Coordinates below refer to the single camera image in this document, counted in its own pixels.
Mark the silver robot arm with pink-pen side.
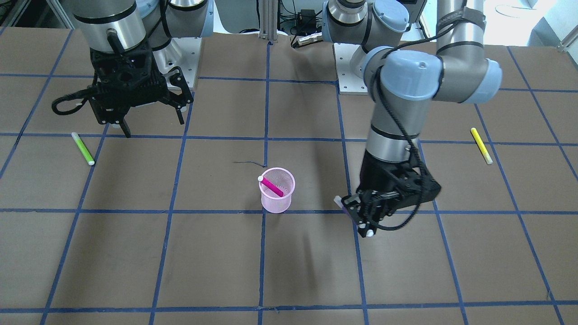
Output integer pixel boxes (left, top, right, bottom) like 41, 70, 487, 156
51, 0, 214, 138

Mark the black gripper body pink-pen side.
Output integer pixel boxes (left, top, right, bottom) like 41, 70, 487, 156
51, 45, 170, 125

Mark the pink mesh cup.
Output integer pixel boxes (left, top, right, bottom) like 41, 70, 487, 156
257, 168, 296, 214

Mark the green marker pen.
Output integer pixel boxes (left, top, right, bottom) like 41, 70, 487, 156
71, 132, 95, 166

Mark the pink marker pen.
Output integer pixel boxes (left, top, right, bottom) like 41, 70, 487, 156
257, 175, 284, 197

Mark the black power adapter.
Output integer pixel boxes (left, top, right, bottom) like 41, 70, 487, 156
296, 9, 317, 31

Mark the black gripper body purple-pen side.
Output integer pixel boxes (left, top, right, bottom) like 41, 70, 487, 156
359, 152, 441, 213

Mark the aluminium frame post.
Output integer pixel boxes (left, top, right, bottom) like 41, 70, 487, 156
257, 0, 279, 45

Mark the purple marker pen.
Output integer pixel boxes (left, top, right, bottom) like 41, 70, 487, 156
334, 194, 376, 238

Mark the silver robot arm with purple-pen side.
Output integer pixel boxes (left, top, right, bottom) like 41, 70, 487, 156
322, 0, 502, 238

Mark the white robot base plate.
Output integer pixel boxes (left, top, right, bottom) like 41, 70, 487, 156
153, 37, 203, 91
334, 43, 386, 95

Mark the yellow marker pen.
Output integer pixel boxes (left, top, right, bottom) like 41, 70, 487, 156
469, 127, 493, 165

